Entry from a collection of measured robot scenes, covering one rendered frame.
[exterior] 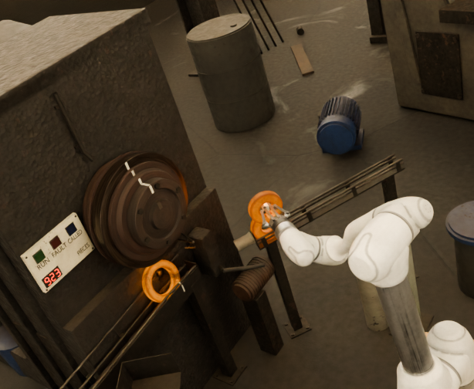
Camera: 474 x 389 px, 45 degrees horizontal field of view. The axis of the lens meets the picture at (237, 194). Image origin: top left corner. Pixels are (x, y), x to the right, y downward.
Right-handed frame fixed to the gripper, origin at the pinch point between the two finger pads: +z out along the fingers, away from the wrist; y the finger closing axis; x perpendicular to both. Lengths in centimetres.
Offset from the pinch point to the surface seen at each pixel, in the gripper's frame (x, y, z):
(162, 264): -8, -51, 1
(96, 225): 31, -67, -9
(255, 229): -17.6, -5.6, 8.0
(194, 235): -9.7, -32.8, 13.0
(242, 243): -21.3, -13.6, 7.3
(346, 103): -66, 118, 155
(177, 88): -112, 34, 400
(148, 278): -7, -58, -4
